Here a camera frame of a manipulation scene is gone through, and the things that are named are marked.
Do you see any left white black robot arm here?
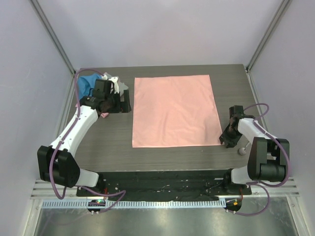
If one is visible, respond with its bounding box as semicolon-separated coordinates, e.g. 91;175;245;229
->
37;76;131;196

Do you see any aluminium frame post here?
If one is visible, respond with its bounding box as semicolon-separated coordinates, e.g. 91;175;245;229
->
28;0;77;76
245;0;293;72

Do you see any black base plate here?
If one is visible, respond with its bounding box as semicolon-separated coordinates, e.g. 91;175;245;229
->
76;171;252;197

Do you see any blue cloth napkin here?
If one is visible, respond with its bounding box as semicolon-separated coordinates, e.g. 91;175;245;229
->
77;73;101;99

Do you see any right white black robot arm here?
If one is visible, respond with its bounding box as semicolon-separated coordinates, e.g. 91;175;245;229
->
219;105;290;194

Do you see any pink cloth under pile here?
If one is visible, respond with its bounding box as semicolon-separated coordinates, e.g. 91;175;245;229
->
75;104;109;118

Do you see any pink satin napkin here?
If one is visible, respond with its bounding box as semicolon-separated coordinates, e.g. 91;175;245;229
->
132;75;222;148

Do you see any left aluminium frame post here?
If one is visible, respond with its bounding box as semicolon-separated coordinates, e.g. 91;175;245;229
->
28;0;77;76

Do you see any aluminium front rail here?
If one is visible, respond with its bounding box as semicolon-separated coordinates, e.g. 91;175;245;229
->
31;178;300;200

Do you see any white slotted cable duct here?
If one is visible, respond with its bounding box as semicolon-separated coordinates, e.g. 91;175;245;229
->
42;199;226;209

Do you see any right aluminium frame post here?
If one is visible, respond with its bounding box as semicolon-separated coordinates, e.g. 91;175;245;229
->
245;0;293;72

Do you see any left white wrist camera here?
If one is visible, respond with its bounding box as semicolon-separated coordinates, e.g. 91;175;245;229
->
101;75;122;95

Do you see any spoon with wooden handle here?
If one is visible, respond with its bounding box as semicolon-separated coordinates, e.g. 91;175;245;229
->
238;142;250;156

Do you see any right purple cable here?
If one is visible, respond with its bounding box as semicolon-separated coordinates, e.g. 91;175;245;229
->
232;103;291;216

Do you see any grey cloth napkin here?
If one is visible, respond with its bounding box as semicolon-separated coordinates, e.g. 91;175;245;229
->
103;73;128;96

